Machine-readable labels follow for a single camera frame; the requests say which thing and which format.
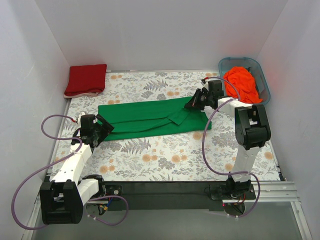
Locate green t-shirt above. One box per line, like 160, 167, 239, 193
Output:
98, 96, 208, 141

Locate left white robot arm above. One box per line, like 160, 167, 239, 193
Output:
39, 114, 114, 225

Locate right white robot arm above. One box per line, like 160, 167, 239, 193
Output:
184, 77, 271, 200

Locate orange t-shirt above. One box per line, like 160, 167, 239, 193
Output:
223, 66, 263, 104

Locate folded pink cloth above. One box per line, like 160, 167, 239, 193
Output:
63, 92, 100, 99

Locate folded red t-shirt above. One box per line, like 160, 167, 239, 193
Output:
64, 64, 107, 93

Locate blue plastic bin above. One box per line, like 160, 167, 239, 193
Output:
218, 57, 271, 105

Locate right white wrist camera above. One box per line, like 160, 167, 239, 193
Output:
201, 81, 209, 94

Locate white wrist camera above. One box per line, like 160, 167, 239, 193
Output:
76, 112, 89, 125
201, 81, 209, 94

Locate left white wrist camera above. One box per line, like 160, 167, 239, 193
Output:
76, 112, 89, 125

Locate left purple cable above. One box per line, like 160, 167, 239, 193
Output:
12, 114, 130, 230

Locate purple cable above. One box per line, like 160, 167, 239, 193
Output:
12, 114, 130, 230
201, 76, 261, 218

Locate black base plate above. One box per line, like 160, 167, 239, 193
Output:
84, 181, 256, 212

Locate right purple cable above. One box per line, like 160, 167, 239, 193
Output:
201, 76, 261, 218

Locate aluminium frame rail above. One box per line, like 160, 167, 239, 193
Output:
34, 181, 301, 208

